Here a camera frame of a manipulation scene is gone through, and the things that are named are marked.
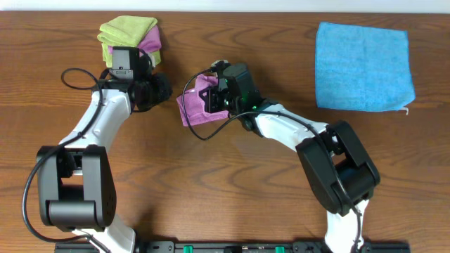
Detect folded green cloth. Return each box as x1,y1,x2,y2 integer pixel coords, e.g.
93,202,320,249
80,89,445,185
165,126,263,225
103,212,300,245
101,43,161,67
97,15,158,46

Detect right black cable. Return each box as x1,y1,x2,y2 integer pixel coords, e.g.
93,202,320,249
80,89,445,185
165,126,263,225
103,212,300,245
181,68,363,253

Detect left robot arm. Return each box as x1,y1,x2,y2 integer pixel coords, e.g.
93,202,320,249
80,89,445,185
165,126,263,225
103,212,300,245
37,73,172,252

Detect purple microfiber cloth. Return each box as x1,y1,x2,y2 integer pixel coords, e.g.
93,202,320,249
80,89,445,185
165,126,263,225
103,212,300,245
176,74,228,127

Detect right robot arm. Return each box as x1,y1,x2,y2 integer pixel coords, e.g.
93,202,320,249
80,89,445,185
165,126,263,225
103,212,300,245
199,60,380,252

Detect blue microfiber cloth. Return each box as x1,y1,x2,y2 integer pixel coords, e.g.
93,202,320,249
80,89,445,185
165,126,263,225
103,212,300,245
315,22,416,112

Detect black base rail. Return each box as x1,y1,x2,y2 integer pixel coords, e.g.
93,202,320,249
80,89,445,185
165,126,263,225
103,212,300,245
54,240,411,253

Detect bottom folded green cloth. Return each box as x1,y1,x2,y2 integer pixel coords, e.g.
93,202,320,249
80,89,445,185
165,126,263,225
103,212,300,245
101,43,161,67

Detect top folded green cloth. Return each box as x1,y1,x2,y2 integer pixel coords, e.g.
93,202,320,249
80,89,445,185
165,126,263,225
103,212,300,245
97,15,158,46

